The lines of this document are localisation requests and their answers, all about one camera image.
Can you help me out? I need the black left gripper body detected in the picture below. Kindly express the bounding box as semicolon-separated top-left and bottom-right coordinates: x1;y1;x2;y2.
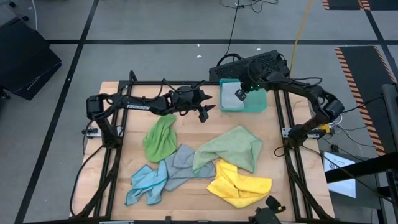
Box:
185;88;210;123

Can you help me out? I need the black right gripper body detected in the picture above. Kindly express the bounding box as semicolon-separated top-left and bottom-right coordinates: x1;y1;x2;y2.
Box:
240;69;266;93

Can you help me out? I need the grey waffle weave towel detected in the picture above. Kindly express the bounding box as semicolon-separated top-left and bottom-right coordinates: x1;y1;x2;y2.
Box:
221;82;246;110

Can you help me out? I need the pale green teal-edged towel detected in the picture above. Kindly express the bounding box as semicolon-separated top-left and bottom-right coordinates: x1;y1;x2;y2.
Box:
192;125;264;175

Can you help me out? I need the grey ribbed microfiber towel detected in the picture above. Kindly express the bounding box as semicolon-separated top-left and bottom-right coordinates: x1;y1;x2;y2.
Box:
164;144;216;191

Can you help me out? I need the bright green microfiber towel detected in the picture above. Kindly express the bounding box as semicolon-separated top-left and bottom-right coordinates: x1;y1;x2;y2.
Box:
142;114;178;164

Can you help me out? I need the yellow microfiber towel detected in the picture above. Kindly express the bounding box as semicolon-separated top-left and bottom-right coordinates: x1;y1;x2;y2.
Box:
206;159;274;209

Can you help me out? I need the teal plastic bin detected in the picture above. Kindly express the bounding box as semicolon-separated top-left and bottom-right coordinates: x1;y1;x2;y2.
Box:
218;78;269;114

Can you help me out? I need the black perforated computer case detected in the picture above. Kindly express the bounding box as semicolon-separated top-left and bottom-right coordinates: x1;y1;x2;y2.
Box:
208;49;292;83

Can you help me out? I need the light blue teal-edged towel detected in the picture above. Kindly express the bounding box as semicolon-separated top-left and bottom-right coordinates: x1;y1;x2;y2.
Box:
125;161;177;207

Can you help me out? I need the black hazard-striped floor mat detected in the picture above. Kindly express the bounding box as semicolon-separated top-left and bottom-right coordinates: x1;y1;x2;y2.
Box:
322;0;398;11
334;45;398;157

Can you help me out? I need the white paper sheet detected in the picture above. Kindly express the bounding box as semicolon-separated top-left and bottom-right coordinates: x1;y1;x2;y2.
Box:
323;151;358;199

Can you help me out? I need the black flat case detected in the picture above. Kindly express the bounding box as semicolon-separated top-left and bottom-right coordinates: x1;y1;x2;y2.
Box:
0;17;63;101

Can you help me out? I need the black hanging cable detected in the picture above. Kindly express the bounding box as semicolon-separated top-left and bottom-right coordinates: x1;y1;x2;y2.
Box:
216;0;279;67

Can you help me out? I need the yellow hanging cable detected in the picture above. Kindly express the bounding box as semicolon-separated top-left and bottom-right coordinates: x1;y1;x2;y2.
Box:
289;0;313;77

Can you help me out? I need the black neighbouring rig frame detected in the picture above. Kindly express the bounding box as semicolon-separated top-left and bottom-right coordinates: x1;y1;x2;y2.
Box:
325;151;398;224

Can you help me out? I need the black floor cable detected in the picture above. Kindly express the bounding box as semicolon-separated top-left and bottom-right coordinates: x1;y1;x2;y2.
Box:
69;144;107;217

